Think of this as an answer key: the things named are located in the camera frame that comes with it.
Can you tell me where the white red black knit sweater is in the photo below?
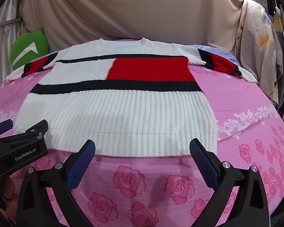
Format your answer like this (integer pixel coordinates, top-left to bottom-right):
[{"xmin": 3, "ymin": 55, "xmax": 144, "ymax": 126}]
[{"xmin": 7, "ymin": 37, "xmax": 258, "ymax": 158}]

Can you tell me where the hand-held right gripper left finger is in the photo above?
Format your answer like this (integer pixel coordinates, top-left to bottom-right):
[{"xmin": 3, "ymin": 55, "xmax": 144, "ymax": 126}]
[{"xmin": 15, "ymin": 139, "xmax": 96, "ymax": 227}]

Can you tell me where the pale floral hanging cloth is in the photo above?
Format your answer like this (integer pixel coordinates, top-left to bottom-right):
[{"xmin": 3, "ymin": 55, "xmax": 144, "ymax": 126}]
[{"xmin": 235, "ymin": 0, "xmax": 284, "ymax": 107}]

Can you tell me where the pink floral bed sheet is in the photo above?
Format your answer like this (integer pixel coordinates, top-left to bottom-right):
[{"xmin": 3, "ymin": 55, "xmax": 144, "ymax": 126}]
[{"xmin": 0, "ymin": 37, "xmax": 284, "ymax": 227}]

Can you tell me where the green plush pillow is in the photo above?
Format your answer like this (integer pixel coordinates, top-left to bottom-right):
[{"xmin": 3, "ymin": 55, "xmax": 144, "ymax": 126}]
[{"xmin": 10, "ymin": 28, "xmax": 50, "ymax": 70}]

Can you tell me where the beige draped curtain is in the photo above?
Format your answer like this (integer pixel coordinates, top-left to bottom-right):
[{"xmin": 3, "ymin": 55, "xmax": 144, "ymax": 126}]
[{"xmin": 21, "ymin": 0, "xmax": 248, "ymax": 52}]

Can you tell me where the person's left hand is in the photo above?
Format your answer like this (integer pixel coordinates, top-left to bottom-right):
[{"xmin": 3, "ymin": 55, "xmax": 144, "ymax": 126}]
[{"xmin": 1, "ymin": 177, "xmax": 17, "ymax": 218}]

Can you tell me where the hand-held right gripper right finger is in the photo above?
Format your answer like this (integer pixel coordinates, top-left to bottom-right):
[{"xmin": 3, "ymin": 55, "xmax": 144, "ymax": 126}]
[{"xmin": 189, "ymin": 138, "xmax": 271, "ymax": 227}]

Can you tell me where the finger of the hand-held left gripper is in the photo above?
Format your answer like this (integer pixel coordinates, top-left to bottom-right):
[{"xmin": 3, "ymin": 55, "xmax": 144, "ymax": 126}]
[
  {"xmin": 5, "ymin": 120, "xmax": 49, "ymax": 147},
  {"xmin": 0, "ymin": 119, "xmax": 14, "ymax": 136}
]

